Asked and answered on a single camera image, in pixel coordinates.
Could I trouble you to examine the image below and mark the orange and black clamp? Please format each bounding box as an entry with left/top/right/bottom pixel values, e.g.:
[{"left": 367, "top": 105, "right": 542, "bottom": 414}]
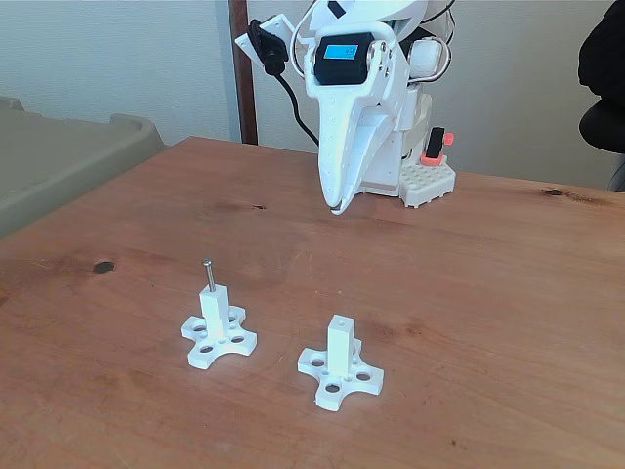
[{"left": 420, "top": 126, "right": 455, "bottom": 167}]

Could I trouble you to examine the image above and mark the long metal screw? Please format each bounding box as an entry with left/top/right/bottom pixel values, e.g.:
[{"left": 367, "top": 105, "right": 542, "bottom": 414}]
[{"left": 202, "top": 257, "right": 219, "bottom": 294}]

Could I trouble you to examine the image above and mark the beige plastic bin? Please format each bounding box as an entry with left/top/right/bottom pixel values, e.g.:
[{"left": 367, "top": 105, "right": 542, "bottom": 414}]
[{"left": 0, "top": 96, "right": 167, "bottom": 240}]

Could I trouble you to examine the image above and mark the white printed screw stand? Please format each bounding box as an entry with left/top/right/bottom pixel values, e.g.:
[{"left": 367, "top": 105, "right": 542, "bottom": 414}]
[
  {"left": 296, "top": 315, "right": 386, "bottom": 411},
  {"left": 179, "top": 285, "right": 259, "bottom": 370}
]

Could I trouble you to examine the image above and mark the dark wooden post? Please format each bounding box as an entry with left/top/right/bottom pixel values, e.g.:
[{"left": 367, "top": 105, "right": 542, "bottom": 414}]
[{"left": 228, "top": 0, "right": 259, "bottom": 146}]

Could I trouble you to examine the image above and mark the white studded base plate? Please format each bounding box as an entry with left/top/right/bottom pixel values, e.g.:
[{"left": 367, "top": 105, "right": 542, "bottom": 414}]
[{"left": 398, "top": 158, "right": 458, "bottom": 211}]

